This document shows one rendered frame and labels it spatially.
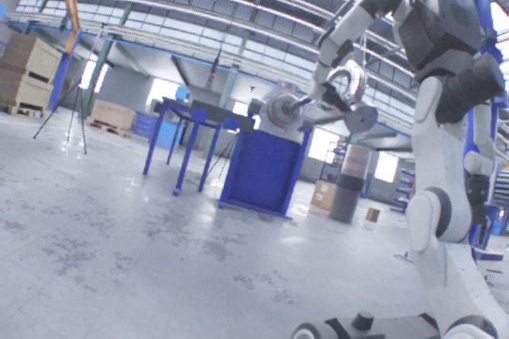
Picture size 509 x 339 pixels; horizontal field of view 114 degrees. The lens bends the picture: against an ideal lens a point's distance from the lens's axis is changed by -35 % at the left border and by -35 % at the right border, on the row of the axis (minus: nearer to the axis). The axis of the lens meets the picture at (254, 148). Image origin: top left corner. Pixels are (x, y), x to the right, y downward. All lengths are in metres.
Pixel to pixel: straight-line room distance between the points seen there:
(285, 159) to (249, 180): 0.46
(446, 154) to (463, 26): 0.42
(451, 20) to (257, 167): 2.37
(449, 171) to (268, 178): 2.30
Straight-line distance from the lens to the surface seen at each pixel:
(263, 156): 2.78
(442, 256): 0.65
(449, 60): 0.82
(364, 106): 1.37
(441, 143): 0.74
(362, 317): 0.64
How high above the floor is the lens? 0.53
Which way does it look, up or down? 2 degrees up
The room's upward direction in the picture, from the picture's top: 17 degrees clockwise
